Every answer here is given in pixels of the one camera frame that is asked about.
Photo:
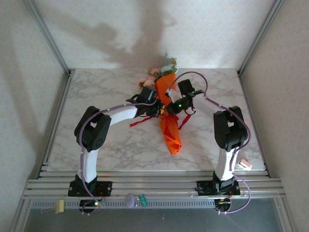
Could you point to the red ribbon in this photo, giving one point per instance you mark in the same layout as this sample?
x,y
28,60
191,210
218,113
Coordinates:
x,y
140,122

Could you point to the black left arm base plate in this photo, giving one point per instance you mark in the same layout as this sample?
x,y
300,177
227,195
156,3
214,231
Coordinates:
x,y
107,187

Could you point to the pink artificial flower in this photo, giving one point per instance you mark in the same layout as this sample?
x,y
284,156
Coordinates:
x,y
154,71

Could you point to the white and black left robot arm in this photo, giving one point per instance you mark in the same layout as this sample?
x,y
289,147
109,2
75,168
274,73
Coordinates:
x,y
93,130

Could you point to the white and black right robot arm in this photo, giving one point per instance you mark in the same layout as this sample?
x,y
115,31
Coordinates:
x,y
229,128

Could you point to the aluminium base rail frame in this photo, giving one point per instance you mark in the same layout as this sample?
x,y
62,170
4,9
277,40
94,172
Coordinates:
x,y
157,183

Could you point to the small pink eraser block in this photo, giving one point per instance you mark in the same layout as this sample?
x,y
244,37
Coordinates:
x,y
246,164

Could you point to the aluminium corner post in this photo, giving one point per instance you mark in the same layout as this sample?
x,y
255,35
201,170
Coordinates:
x,y
260,36
49,38

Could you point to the yellow binder clip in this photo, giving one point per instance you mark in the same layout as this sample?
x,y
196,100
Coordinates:
x,y
59,206

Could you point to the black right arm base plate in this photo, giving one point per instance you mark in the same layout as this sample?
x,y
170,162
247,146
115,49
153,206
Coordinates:
x,y
201,191

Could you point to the purple oval pebble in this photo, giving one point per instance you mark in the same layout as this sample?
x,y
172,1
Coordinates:
x,y
129,200

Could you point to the orange wrapping paper sheet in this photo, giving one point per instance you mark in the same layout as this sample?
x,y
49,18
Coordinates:
x,y
172,140

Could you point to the light blue artificial flower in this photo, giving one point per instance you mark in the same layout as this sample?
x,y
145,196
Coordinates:
x,y
169,68

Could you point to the peach artificial flower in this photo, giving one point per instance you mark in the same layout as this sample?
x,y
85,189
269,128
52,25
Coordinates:
x,y
144,81

